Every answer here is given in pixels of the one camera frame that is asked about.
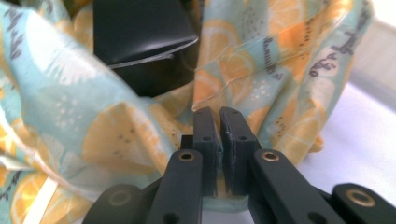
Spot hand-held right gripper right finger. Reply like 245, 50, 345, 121
219, 106, 347, 224

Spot black rectangular box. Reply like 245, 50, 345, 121
92, 0, 200, 97

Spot orange-print cloth bag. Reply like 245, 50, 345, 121
0, 0, 375, 224

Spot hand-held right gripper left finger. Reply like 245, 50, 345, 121
146, 106, 219, 224

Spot white plastic tray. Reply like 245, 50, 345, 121
348, 18, 396, 113

